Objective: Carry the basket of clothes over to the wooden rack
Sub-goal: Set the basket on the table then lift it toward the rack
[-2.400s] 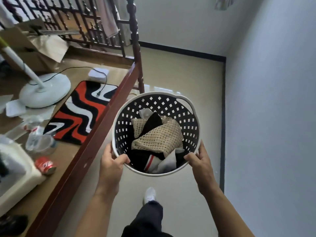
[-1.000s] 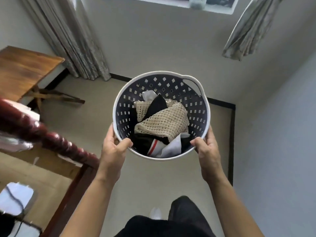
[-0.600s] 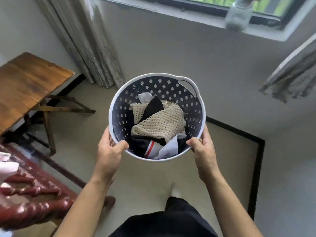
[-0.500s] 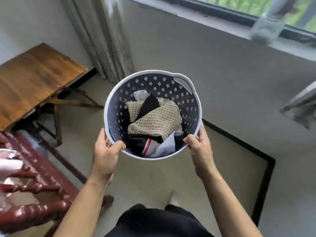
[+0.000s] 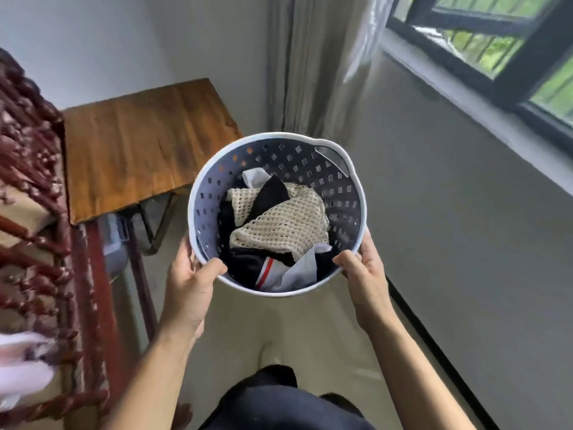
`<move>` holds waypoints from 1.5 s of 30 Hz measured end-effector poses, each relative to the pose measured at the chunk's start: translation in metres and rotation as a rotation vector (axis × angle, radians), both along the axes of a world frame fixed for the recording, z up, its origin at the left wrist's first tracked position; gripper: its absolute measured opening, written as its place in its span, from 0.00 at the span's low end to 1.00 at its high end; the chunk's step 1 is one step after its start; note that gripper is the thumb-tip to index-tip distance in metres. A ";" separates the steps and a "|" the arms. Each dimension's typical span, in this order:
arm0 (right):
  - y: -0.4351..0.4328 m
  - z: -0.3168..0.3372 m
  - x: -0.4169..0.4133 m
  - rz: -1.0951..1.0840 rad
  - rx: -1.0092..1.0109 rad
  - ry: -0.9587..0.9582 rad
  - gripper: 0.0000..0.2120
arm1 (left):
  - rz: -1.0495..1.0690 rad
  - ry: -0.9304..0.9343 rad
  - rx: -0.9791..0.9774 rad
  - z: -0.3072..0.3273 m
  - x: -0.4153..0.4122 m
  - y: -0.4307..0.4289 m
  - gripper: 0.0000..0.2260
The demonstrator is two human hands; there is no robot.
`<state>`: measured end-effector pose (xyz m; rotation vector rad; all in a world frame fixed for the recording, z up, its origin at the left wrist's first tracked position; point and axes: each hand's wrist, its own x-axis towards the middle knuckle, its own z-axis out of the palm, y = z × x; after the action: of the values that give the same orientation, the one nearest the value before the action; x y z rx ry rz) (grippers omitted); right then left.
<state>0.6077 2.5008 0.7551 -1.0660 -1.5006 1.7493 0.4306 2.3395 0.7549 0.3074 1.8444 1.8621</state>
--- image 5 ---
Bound person's right hand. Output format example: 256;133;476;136
332;229;396;335

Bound person's left hand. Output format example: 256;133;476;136
160;236;228;340

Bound black garment clothes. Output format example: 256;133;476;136
218;175;335;290

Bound white perforated laundry basket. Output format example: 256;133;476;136
187;131;369;299

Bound plain white garment clothes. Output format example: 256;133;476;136
241;167;272;190

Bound person's right forearm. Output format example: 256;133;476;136
365;315;476;430

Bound person's left forearm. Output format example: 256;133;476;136
101;326;205;430

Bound person's left light shoe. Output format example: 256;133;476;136
257;340;284;368

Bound person's black trousers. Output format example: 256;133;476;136
199;364;377;430

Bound translucent plastic storage box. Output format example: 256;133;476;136
95;212;134;279

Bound black baseboard strip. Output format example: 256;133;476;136
386;275;501;430

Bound wooden table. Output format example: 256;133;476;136
60;78;244;257

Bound carved red-brown wooden bench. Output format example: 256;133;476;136
0;47;158;430

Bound grey curtain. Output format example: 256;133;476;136
267;0;396;140

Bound black window frame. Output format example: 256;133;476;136
386;0;573;159

